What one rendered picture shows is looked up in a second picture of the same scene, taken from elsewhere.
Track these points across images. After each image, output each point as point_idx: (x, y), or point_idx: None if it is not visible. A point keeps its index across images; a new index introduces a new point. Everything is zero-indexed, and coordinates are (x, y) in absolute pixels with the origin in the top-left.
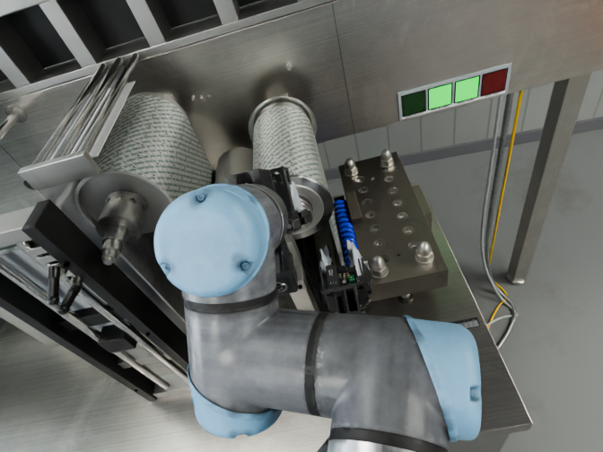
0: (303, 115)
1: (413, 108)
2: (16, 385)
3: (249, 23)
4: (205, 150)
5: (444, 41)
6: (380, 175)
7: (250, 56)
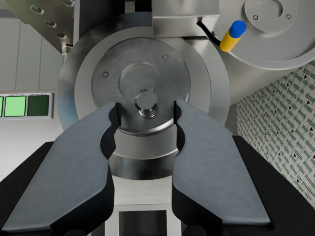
0: None
1: (39, 100)
2: None
3: (158, 205)
4: (232, 106)
5: (10, 152)
6: (72, 40)
7: (165, 181)
